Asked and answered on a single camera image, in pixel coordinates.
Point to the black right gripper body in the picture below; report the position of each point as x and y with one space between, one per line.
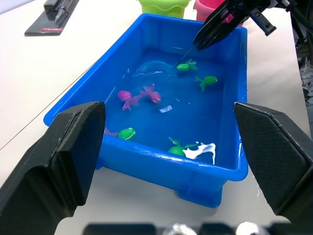
254 7

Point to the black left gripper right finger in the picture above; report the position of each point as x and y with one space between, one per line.
276 159

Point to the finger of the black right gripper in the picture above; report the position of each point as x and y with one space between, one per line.
225 33
212 24

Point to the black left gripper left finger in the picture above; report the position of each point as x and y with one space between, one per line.
44 171

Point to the small clear fishing net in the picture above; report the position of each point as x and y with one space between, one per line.
184 56

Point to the pink toy bucket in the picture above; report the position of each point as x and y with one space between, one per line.
204 9

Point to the green toy fish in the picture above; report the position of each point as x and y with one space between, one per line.
183 66
177 149
209 80
127 134

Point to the green toy bucket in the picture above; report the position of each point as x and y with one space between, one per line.
161 7

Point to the blue plastic tub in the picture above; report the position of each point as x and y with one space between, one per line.
151 31

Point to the pink toy fish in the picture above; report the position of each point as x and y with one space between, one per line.
154 96
124 96
111 132

